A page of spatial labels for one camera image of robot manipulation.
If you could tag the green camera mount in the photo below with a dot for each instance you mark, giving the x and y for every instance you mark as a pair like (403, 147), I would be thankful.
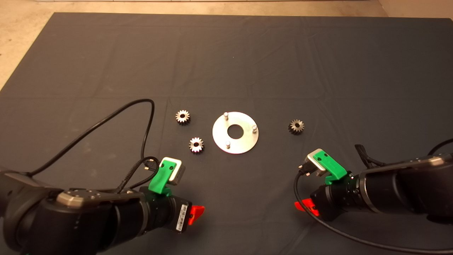
(161, 179)
(332, 166)

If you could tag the small steel planetary gear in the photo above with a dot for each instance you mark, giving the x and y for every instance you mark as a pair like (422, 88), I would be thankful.
(300, 128)
(186, 118)
(200, 147)

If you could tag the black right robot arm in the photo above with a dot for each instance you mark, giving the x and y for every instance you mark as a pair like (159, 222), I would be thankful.
(407, 187)

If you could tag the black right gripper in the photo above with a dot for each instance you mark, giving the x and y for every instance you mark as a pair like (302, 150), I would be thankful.
(336, 200)

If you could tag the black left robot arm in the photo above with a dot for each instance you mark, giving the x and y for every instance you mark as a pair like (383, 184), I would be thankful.
(70, 226)

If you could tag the round metal carrier plate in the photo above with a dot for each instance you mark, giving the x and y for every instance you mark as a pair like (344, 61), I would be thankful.
(219, 136)

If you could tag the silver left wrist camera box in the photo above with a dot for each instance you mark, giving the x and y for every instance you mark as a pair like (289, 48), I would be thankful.
(178, 173)

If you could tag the green right camera mount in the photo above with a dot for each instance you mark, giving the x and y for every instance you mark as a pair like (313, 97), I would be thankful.
(332, 166)

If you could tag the dark grey table cloth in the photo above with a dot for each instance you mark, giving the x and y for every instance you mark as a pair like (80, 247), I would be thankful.
(247, 53)

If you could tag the green left camera mount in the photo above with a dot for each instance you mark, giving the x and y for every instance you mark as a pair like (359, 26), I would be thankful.
(161, 179)

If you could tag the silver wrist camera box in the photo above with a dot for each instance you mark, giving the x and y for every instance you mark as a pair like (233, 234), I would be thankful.
(178, 173)
(310, 159)

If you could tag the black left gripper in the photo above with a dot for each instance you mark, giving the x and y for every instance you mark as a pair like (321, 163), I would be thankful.
(166, 214)

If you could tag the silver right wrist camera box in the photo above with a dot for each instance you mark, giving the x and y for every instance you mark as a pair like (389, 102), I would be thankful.
(310, 159)

